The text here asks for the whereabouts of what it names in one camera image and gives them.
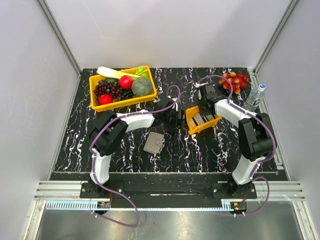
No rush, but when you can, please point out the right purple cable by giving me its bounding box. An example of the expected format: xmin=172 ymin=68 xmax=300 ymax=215
xmin=196 ymin=74 xmax=277 ymax=217

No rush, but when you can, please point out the dark grape bunch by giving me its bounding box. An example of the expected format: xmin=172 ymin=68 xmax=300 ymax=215
xmin=120 ymin=89 xmax=135 ymax=101

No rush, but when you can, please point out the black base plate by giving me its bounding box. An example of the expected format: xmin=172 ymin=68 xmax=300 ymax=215
xmin=79 ymin=172 xmax=257 ymax=209

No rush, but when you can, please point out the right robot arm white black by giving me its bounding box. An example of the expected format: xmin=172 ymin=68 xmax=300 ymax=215
xmin=197 ymin=83 xmax=277 ymax=198

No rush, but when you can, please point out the large yellow fruit bin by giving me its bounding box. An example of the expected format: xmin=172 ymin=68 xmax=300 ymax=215
xmin=88 ymin=65 xmax=157 ymax=112

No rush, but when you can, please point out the red apple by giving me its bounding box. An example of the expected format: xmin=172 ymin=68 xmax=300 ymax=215
xmin=98 ymin=93 xmax=114 ymax=106

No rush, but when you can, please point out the green lettuce leaf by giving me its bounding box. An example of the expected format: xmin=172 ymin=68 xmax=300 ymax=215
xmin=135 ymin=65 xmax=149 ymax=79

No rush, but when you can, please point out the white green leek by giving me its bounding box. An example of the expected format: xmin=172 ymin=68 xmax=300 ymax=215
xmin=97 ymin=66 xmax=139 ymax=79

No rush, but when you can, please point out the small yellow card bin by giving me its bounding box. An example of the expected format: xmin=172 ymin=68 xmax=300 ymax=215
xmin=185 ymin=106 xmax=222 ymax=135

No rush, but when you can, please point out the red lychee bunch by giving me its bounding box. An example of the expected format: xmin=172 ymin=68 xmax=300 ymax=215
xmin=218 ymin=72 xmax=249 ymax=95

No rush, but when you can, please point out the clear water bottle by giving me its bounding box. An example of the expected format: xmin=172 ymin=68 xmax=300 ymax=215
xmin=243 ymin=84 xmax=266 ymax=112

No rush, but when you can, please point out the red pomegranate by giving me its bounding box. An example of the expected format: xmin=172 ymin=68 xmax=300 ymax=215
xmin=118 ymin=75 xmax=133 ymax=90

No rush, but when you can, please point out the purple grape bunch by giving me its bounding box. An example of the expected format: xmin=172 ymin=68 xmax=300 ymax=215
xmin=93 ymin=79 xmax=124 ymax=100

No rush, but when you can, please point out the green melon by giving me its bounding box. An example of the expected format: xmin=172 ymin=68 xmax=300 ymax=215
xmin=131 ymin=77 xmax=153 ymax=97

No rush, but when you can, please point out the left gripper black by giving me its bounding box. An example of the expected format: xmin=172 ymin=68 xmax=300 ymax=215
xmin=162 ymin=109 xmax=189 ymax=132

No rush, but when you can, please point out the purple cable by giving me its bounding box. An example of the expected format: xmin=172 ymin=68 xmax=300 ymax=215
xmin=196 ymin=74 xmax=277 ymax=217
xmin=88 ymin=84 xmax=181 ymax=228

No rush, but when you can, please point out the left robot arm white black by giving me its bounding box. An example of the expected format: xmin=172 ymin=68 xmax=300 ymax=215
xmin=89 ymin=96 xmax=180 ymax=198

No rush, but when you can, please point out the stack of credit cards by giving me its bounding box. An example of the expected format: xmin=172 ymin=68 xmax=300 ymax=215
xmin=192 ymin=112 xmax=215 ymax=126

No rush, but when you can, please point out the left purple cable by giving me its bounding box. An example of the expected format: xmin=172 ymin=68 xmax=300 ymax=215
xmin=88 ymin=84 xmax=181 ymax=228

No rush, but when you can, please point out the green avocado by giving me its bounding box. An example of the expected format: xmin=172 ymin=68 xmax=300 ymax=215
xmin=105 ymin=77 xmax=119 ymax=85

